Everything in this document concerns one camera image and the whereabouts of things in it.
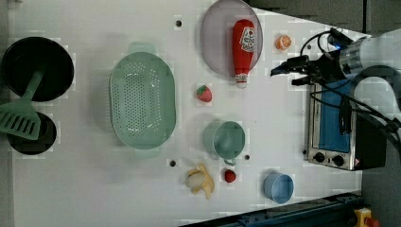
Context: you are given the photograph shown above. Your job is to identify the black round pot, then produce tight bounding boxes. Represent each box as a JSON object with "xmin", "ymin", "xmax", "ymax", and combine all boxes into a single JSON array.
[{"xmin": 7, "ymin": 113, "xmax": 57, "ymax": 155}]

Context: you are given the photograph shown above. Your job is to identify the large red strawberry toy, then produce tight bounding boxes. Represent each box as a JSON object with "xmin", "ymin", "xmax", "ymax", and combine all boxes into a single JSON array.
[{"xmin": 196, "ymin": 85, "xmax": 213, "ymax": 103}]

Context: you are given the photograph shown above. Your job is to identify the small red strawberry toy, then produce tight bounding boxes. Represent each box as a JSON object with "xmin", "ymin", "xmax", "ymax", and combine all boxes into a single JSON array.
[{"xmin": 224, "ymin": 169, "xmax": 236, "ymax": 183}]

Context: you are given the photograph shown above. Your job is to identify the black frying pan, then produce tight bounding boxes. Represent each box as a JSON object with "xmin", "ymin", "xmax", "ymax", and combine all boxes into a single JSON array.
[{"xmin": 1, "ymin": 37, "xmax": 74, "ymax": 102}]

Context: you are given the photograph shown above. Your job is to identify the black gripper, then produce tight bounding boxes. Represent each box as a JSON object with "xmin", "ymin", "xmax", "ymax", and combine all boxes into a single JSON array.
[{"xmin": 270, "ymin": 51, "xmax": 345, "ymax": 86}]

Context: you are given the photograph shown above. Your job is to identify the green mug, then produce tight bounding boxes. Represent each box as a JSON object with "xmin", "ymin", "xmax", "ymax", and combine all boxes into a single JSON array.
[{"xmin": 203, "ymin": 120, "xmax": 246, "ymax": 166}]

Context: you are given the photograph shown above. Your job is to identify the blue bowl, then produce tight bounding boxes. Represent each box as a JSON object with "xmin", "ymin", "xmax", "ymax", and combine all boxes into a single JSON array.
[{"xmin": 264, "ymin": 172, "xmax": 294, "ymax": 204}]

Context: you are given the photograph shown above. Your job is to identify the orange slice toy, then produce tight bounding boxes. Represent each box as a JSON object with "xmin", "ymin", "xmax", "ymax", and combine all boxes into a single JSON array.
[{"xmin": 274, "ymin": 35, "xmax": 292, "ymax": 50}]

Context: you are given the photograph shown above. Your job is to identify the red ketchup bottle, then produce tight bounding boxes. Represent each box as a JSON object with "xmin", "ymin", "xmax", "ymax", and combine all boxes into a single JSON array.
[{"xmin": 232, "ymin": 19, "xmax": 255, "ymax": 88}]

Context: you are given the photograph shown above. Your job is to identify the grey round plate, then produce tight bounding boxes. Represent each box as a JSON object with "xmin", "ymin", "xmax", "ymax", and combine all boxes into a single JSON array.
[{"xmin": 200, "ymin": 0, "xmax": 263, "ymax": 77}]

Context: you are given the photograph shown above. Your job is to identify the green oval colander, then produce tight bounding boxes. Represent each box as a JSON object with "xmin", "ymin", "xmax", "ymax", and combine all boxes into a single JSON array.
[{"xmin": 109, "ymin": 42, "xmax": 176, "ymax": 159}]

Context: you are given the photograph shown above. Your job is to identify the green slotted spatula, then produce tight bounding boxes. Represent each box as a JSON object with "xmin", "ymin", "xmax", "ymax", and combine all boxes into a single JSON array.
[{"xmin": 0, "ymin": 70, "xmax": 44, "ymax": 140}]

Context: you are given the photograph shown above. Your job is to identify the peeled banana toy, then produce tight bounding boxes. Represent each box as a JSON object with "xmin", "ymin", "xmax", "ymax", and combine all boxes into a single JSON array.
[{"xmin": 185, "ymin": 163, "xmax": 215, "ymax": 200}]

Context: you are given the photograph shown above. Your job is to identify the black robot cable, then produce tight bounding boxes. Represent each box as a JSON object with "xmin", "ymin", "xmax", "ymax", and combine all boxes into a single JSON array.
[{"xmin": 300, "ymin": 27, "xmax": 401, "ymax": 152}]

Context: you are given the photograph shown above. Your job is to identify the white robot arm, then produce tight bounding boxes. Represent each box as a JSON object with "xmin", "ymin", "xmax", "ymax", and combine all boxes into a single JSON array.
[{"xmin": 270, "ymin": 28, "xmax": 400, "ymax": 119}]

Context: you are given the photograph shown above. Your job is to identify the yellow red emergency button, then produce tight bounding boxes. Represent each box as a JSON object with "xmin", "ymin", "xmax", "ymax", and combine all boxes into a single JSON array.
[{"xmin": 354, "ymin": 208, "xmax": 381, "ymax": 227}]

